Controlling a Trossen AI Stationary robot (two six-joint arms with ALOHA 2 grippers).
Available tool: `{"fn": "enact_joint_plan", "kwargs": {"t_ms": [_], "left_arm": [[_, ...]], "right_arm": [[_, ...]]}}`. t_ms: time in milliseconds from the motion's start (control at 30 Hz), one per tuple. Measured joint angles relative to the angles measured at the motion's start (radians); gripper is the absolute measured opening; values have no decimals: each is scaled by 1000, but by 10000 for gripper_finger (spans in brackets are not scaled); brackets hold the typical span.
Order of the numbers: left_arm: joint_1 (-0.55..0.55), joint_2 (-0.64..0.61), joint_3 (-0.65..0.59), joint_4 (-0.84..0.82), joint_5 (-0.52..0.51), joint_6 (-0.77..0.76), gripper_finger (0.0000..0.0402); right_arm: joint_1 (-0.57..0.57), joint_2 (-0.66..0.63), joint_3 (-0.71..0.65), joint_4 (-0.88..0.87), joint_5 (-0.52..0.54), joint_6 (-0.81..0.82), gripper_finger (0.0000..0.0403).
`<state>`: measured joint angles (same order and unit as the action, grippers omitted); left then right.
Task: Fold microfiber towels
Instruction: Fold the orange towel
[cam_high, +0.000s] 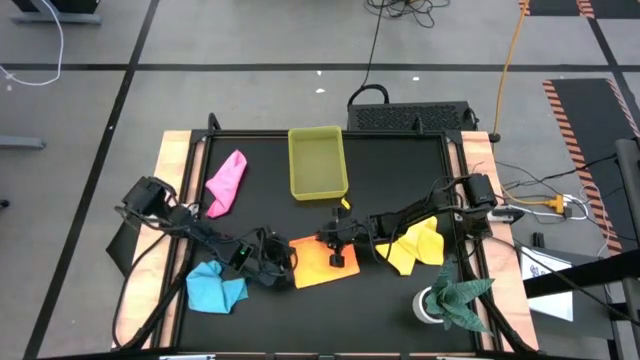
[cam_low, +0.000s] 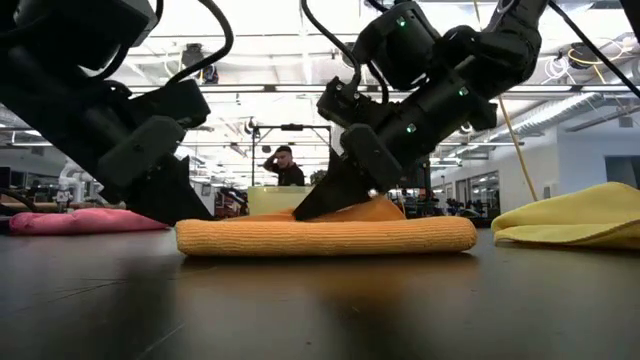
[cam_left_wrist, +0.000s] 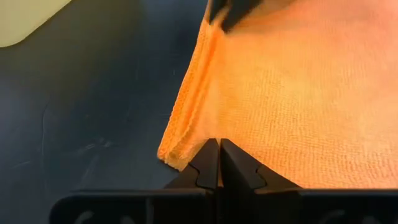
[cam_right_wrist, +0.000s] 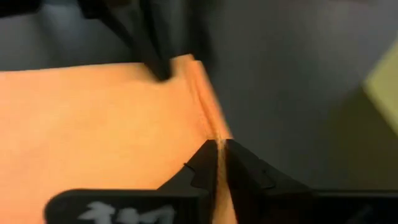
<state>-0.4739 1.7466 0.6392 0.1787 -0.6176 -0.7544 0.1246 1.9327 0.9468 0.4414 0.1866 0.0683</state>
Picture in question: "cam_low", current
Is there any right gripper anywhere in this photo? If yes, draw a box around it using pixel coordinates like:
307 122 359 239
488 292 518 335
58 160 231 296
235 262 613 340
291 84 499 222

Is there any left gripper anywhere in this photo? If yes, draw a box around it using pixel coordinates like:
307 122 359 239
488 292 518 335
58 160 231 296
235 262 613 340
0 48 217 224

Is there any orange microfiber towel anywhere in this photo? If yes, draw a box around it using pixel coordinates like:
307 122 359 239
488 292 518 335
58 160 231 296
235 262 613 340
175 195 479 258

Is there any pink microfiber towel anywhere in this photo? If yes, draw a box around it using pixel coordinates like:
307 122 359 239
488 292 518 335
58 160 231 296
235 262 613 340
8 207 171 236

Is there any yellow microfiber towel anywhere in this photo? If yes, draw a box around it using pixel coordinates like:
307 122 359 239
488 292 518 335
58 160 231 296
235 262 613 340
491 181 640 251

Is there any person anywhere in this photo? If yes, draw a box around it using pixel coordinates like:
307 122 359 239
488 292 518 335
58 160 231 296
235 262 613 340
263 145 306 187

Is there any yellow-green plastic bin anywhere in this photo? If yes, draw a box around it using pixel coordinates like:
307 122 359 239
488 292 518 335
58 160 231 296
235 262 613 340
247 185 315 217

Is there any black stand frame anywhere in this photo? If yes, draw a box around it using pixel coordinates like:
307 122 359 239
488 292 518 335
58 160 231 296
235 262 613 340
249 123 334 187

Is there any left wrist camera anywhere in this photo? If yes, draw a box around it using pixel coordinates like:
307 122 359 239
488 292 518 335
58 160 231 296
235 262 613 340
124 78 212 131

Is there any orange cable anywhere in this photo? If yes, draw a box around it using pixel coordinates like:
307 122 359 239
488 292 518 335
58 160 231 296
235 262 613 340
497 94 539 203

